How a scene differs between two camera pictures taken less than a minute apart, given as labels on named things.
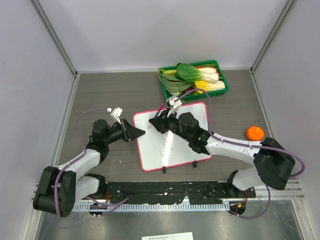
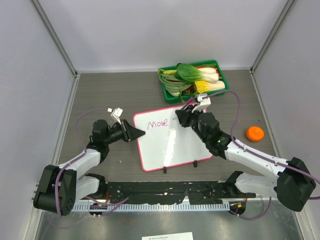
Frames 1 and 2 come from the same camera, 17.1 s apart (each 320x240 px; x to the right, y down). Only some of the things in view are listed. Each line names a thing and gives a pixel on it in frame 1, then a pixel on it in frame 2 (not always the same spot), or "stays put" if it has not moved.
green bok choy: x=189 y=73 stays put
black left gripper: x=129 y=132 stays put
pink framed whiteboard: x=159 y=150 stays put
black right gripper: x=161 y=122 → x=184 y=115
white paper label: x=184 y=236 stays put
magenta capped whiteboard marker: x=159 y=110 → x=189 y=102
